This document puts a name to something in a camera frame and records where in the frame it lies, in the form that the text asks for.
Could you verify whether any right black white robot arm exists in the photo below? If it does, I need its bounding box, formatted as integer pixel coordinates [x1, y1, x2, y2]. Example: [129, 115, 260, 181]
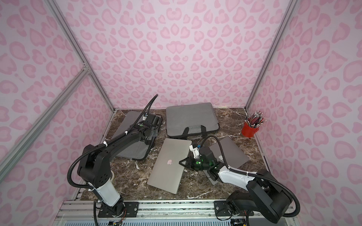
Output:
[179, 147, 296, 223]

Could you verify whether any black laptop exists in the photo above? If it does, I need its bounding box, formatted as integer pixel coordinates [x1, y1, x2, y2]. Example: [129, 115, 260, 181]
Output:
[199, 137, 254, 189]

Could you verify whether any black corrugated cable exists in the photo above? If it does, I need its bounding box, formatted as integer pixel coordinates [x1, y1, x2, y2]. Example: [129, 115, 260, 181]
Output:
[66, 94, 159, 189]
[199, 135, 301, 218]

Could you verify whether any silver laptop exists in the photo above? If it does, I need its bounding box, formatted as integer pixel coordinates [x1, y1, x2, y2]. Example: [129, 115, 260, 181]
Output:
[147, 138, 192, 194]

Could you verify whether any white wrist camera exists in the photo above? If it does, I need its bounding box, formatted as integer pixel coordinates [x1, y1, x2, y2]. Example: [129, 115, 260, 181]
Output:
[189, 145, 200, 159]
[142, 112, 150, 121]

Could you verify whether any bundle of pens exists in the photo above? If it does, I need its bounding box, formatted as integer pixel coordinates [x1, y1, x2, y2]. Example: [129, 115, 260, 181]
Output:
[245, 111, 265, 129]

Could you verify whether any grey laptop bag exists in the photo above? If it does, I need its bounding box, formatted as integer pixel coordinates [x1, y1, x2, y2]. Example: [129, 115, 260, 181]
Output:
[166, 103, 220, 138]
[107, 111, 162, 161]

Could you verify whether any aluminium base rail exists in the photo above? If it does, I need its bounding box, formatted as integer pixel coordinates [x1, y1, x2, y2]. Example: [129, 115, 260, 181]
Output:
[52, 198, 300, 226]

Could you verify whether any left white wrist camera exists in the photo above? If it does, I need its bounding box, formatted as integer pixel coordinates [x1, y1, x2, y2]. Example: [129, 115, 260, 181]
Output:
[142, 112, 150, 121]

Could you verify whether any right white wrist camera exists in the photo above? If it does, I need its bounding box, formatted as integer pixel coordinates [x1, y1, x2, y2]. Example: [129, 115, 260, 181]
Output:
[189, 145, 200, 159]

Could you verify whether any right black corrugated cable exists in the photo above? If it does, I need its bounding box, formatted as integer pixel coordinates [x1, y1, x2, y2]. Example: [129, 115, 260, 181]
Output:
[199, 135, 301, 218]

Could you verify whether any left black corrugated cable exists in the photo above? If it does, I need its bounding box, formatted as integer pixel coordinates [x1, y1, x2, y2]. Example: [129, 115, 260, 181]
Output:
[66, 94, 159, 189]

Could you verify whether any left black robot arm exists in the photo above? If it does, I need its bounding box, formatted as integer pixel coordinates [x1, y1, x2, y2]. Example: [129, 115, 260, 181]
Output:
[67, 112, 163, 217]

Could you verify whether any red pen cup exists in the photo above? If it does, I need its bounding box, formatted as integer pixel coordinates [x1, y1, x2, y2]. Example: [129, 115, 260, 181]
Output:
[241, 122, 259, 138]

